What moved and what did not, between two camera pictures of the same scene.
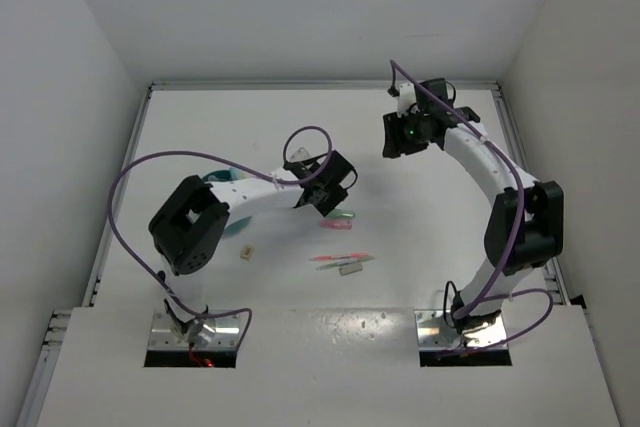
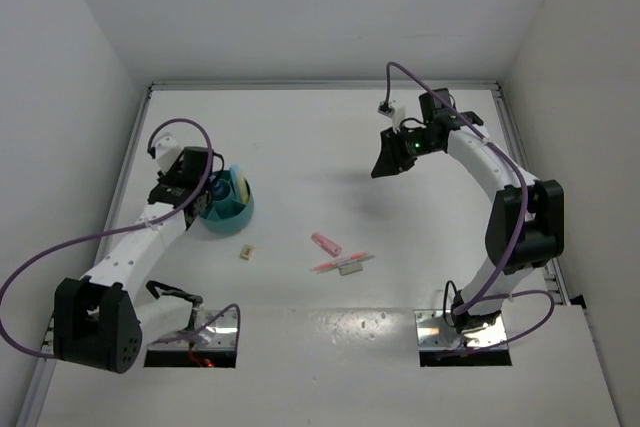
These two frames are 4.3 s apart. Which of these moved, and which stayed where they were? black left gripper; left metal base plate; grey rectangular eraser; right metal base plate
Moved: black left gripper
Stayed: grey rectangular eraser; left metal base plate; right metal base plate
